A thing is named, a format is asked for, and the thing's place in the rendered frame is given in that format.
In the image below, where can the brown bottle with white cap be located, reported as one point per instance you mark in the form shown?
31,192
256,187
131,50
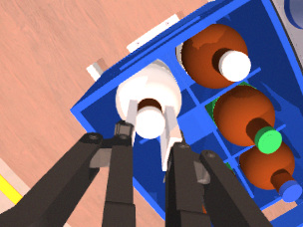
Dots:
215,58

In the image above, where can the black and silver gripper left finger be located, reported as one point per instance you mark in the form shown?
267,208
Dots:
52,200

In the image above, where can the dark grey tray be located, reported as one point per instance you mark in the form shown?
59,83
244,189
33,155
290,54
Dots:
293,34

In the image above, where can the white bottle with grey label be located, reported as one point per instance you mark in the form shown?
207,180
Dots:
154,87

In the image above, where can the blue crate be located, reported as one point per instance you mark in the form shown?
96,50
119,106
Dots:
279,78

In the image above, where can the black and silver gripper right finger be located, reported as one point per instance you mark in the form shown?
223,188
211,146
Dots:
222,195

